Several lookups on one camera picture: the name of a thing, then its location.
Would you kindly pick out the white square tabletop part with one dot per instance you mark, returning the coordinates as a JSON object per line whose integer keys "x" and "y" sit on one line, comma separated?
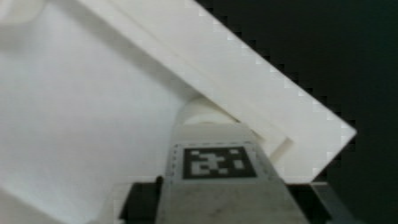
{"x": 106, "y": 62}

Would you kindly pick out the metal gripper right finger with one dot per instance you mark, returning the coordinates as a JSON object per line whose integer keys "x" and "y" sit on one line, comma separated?
{"x": 336, "y": 209}

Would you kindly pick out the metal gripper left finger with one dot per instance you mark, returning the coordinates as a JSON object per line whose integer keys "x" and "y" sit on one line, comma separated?
{"x": 112, "y": 214}

